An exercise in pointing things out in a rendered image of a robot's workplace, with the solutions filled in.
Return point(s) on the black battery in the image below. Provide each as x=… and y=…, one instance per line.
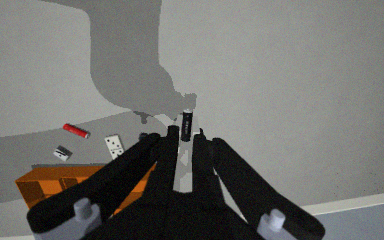
x=186, y=125

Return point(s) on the red battery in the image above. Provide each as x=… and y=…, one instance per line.
x=76, y=131

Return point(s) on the orange rack of three bins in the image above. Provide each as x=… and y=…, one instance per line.
x=44, y=182

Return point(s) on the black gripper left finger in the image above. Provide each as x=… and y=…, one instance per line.
x=77, y=210

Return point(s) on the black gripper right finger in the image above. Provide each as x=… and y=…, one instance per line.
x=272, y=215

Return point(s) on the white domino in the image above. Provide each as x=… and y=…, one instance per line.
x=115, y=145

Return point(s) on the dark grey hex nut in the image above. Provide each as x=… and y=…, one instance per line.
x=142, y=136

